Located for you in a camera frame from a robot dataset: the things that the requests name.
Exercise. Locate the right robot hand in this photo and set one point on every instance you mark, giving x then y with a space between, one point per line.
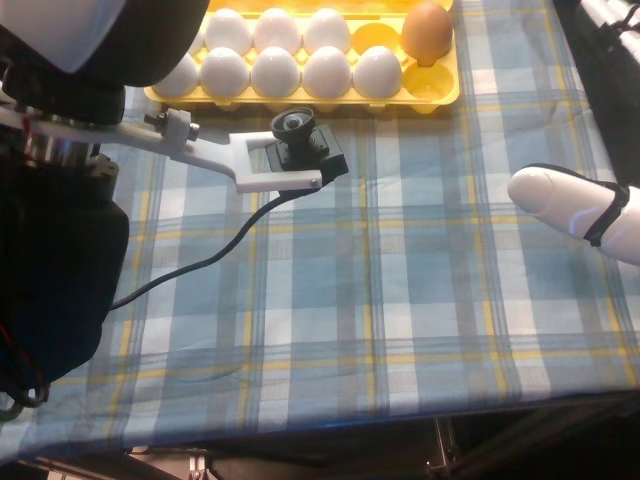
555 200

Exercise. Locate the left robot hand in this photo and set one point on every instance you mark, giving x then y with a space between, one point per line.
65 30

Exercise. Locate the yellow plastic egg carton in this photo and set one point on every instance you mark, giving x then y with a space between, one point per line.
431 94

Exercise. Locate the brown egg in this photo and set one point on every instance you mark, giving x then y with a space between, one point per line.
427 30

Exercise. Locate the dark equipment with white strips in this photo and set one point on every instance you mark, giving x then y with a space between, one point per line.
610 100

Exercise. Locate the blue yellow plaid tablecloth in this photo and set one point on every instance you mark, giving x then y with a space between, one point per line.
400 275

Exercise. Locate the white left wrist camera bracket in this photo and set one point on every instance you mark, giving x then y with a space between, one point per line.
210 155

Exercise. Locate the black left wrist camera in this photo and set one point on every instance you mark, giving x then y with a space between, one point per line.
302 150

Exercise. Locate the metal table frame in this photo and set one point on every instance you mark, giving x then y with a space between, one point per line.
197 467

